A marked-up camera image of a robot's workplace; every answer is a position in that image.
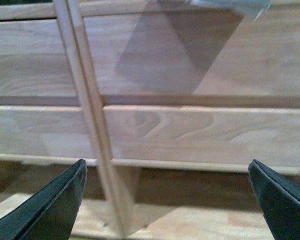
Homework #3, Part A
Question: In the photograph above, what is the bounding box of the clear plastic sheet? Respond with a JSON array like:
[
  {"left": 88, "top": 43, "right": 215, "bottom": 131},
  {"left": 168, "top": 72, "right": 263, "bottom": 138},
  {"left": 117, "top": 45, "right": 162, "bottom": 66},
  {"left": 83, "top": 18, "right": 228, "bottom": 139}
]
[{"left": 157, "top": 0, "right": 272, "bottom": 20}]

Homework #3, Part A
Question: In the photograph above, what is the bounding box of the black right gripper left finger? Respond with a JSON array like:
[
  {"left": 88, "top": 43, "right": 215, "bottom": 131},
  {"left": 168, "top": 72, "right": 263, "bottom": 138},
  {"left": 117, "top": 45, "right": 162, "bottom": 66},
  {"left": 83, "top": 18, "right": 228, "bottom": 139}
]
[{"left": 0, "top": 159, "right": 87, "bottom": 240}]

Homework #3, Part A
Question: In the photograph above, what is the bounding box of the light wooden bookshelf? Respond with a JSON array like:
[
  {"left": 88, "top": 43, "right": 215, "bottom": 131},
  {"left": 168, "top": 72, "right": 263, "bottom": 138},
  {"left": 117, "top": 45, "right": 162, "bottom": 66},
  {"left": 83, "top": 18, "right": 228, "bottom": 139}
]
[{"left": 0, "top": 0, "right": 300, "bottom": 240}]

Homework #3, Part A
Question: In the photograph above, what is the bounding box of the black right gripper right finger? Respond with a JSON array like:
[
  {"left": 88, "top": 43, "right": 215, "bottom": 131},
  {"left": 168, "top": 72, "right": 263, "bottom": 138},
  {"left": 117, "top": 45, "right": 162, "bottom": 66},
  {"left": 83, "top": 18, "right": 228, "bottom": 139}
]
[{"left": 248, "top": 159, "right": 300, "bottom": 240}]

